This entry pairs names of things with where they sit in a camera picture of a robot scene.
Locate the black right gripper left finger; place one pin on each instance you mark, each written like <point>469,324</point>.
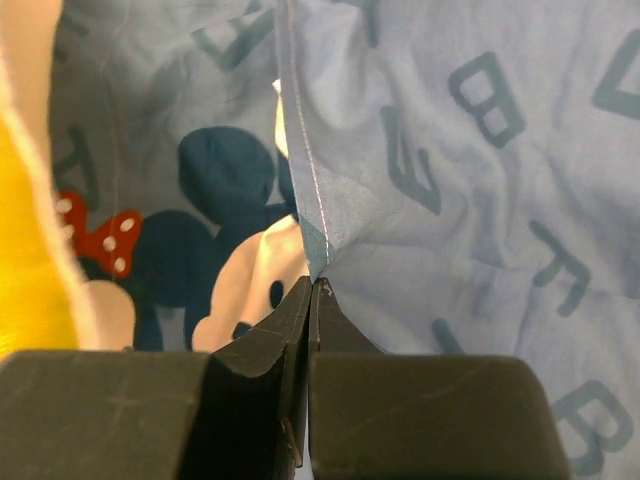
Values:
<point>237,413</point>

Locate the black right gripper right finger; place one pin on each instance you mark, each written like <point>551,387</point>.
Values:
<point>379,416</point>

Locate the blue cartoon print pillowcase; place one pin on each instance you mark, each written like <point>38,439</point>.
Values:
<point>465,174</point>

